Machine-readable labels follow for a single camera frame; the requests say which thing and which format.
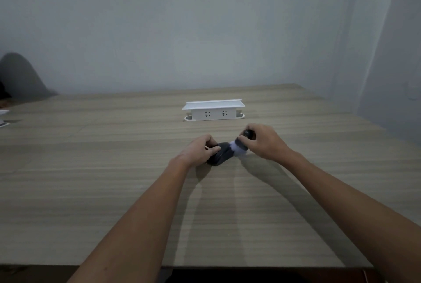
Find person's right hand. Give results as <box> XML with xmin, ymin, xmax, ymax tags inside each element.
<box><xmin>235</xmin><ymin>123</ymin><xmax>295</xmax><ymax>162</ymax></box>

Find person's right forearm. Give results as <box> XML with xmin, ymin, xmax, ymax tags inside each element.
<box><xmin>280</xmin><ymin>151</ymin><xmax>421</xmax><ymax>283</ymax></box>

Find person's left hand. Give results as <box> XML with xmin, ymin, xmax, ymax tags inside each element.
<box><xmin>176</xmin><ymin>134</ymin><xmax>222</xmax><ymax>170</ymax></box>

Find person's left forearm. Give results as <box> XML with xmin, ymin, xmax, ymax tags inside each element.
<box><xmin>67</xmin><ymin>157</ymin><xmax>192</xmax><ymax>283</ymax></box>

